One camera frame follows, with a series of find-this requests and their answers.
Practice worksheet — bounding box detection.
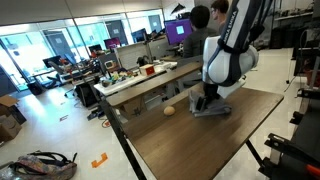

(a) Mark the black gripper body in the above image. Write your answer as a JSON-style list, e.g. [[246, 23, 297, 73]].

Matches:
[[203, 82, 222, 101]]

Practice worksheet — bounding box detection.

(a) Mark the grey terry towel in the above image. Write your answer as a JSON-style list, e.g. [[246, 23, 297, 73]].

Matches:
[[188, 89, 233, 118]]

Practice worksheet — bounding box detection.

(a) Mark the tan potato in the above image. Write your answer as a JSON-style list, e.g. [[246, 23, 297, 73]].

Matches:
[[163, 105, 177, 117]]

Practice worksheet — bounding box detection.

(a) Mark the long wooden bench table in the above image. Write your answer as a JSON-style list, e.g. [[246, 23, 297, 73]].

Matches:
[[105, 62, 204, 109]]

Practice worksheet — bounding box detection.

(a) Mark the seated person dark shirt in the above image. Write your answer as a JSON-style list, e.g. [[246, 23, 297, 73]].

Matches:
[[181, 5, 219, 59]]

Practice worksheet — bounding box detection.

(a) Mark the red box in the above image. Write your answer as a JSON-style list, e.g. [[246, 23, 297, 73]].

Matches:
[[138, 63, 157, 77]]

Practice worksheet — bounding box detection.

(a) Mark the cardboard box under bench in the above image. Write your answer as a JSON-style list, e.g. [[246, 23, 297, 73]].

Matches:
[[119, 95, 147, 120]]

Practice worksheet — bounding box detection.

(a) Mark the large computer monitor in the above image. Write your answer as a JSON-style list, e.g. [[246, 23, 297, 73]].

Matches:
[[163, 17, 194, 47]]

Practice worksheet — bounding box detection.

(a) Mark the white table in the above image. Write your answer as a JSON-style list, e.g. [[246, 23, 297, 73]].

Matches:
[[93, 61, 178, 98]]

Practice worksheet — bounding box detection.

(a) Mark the black desktop device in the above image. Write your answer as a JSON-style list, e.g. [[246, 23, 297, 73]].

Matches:
[[136, 54, 152, 68]]

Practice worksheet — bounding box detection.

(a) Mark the metal table leg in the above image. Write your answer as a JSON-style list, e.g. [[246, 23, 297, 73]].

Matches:
[[245, 139, 264, 168]]

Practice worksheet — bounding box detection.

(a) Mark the standing person head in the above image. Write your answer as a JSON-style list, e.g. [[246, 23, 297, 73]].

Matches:
[[210, 0, 230, 34]]

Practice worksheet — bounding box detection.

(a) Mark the white partition panel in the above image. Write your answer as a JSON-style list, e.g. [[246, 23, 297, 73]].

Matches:
[[114, 41, 152, 72]]

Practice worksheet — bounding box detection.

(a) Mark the black metal pole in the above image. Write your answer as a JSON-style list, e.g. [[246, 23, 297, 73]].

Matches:
[[98, 98, 148, 180]]

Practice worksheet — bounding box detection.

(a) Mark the colourful toy pile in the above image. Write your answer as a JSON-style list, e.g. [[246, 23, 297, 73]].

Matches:
[[100, 69, 135, 88]]

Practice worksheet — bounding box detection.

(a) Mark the dark monitor on partition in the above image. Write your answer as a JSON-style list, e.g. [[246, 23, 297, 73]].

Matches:
[[131, 27, 148, 44]]

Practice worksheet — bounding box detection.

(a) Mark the small white orange device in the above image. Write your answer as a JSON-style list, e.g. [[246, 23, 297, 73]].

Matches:
[[104, 59, 116, 71]]

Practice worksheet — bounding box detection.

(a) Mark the black storage shelf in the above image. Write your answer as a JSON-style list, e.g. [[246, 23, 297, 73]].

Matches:
[[269, 9, 315, 50]]

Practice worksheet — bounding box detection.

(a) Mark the pink screen monitor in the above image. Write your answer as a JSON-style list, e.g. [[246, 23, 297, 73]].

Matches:
[[103, 36, 122, 51]]

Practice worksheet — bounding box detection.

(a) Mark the black bag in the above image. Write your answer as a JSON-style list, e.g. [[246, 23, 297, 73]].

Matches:
[[74, 82, 100, 109]]

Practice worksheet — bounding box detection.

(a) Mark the small dark monitor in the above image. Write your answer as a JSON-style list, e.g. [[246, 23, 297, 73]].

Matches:
[[87, 43, 103, 55]]

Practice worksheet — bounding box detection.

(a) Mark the black office chair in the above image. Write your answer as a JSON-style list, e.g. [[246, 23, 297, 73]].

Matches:
[[42, 55, 68, 85]]

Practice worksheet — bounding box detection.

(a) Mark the black trash bin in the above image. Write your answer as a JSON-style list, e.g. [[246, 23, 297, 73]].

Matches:
[[26, 80, 45, 97]]

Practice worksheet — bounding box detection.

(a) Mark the patterned backpack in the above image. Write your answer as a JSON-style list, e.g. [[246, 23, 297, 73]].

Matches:
[[0, 150, 79, 180]]

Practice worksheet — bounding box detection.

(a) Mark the open cardboard box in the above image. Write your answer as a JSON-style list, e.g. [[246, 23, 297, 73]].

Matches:
[[0, 94, 28, 126]]

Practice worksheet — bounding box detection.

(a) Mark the small cardboard box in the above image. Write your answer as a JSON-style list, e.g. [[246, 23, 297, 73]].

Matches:
[[0, 114, 23, 143]]

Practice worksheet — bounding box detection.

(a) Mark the black clamp orange handle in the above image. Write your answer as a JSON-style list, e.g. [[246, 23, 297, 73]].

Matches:
[[264, 132, 320, 179]]

